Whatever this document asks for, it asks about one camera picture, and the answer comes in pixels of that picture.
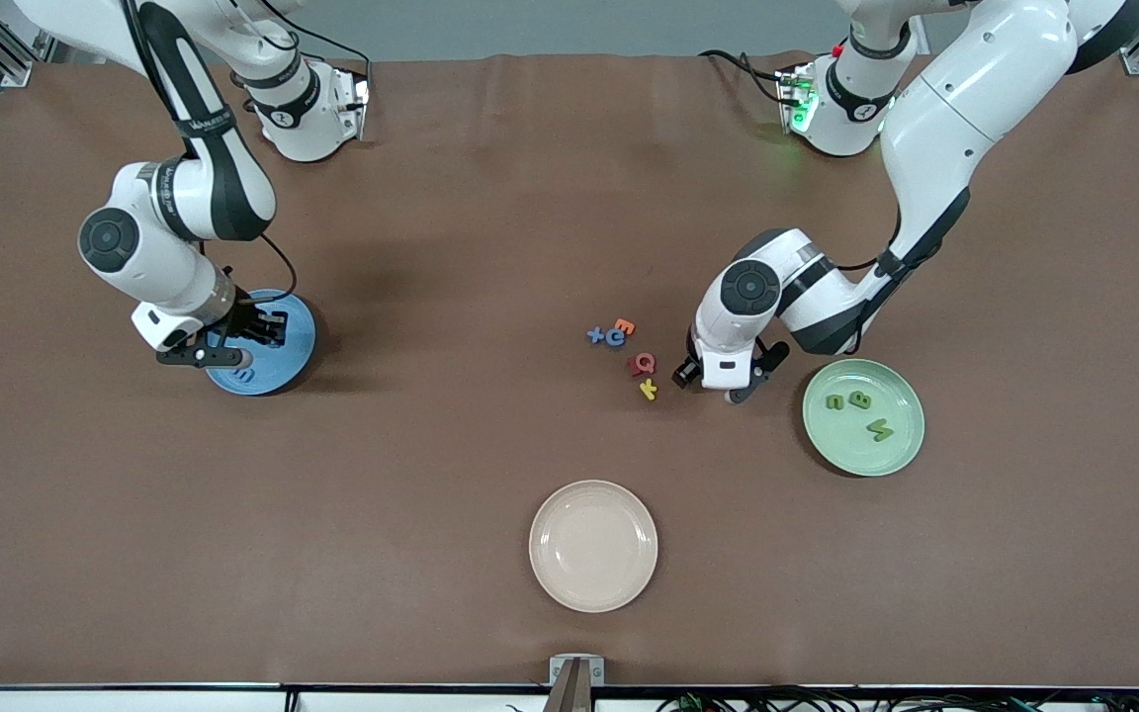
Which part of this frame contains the blue plate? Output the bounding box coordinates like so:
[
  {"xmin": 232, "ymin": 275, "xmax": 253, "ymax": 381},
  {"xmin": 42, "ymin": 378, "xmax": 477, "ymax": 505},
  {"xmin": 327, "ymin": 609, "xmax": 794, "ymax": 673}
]
[{"xmin": 204, "ymin": 289, "xmax": 317, "ymax": 397}]

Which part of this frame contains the green plate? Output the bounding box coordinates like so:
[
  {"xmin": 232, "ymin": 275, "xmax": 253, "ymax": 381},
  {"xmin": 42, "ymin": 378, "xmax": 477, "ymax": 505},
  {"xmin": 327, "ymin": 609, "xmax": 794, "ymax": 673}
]
[{"xmin": 803, "ymin": 359, "xmax": 925, "ymax": 478}]

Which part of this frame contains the beige plate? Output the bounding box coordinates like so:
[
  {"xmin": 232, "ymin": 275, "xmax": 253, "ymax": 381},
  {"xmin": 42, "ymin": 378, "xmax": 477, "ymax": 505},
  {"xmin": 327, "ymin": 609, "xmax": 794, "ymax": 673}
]
[{"xmin": 529, "ymin": 480, "xmax": 658, "ymax": 613}]

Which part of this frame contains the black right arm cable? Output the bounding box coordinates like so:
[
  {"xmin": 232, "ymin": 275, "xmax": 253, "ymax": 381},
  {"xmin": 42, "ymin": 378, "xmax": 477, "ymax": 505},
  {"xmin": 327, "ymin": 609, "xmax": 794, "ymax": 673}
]
[{"xmin": 120, "ymin": 0, "xmax": 373, "ymax": 308}]

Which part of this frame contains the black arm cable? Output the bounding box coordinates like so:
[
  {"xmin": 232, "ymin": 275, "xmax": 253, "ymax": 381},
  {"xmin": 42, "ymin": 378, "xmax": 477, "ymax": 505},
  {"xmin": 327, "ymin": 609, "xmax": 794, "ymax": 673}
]
[
  {"xmin": 832, "ymin": 183, "xmax": 912, "ymax": 273},
  {"xmin": 120, "ymin": 0, "xmax": 373, "ymax": 308}
]

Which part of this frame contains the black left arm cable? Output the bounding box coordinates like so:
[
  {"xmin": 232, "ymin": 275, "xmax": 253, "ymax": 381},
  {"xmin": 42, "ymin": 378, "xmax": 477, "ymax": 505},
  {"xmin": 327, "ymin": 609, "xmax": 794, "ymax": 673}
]
[{"xmin": 832, "ymin": 183, "xmax": 912, "ymax": 273}]

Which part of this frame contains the black base connector cable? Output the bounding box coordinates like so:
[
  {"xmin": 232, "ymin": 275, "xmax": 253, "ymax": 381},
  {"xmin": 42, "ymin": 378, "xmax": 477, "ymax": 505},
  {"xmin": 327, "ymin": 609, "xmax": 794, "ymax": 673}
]
[{"xmin": 696, "ymin": 47, "xmax": 808, "ymax": 108}]

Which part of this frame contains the metal bracket with bar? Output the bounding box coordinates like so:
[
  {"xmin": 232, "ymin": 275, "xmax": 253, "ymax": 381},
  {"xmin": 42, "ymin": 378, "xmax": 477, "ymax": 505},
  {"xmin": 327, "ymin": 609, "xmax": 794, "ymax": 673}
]
[{"xmin": 543, "ymin": 655, "xmax": 605, "ymax": 712}]

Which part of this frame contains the white table edge rail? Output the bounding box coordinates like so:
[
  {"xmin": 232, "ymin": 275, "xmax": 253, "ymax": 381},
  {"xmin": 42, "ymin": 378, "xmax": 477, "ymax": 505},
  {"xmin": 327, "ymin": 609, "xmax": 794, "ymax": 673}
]
[{"xmin": 0, "ymin": 682, "xmax": 1139, "ymax": 712}]

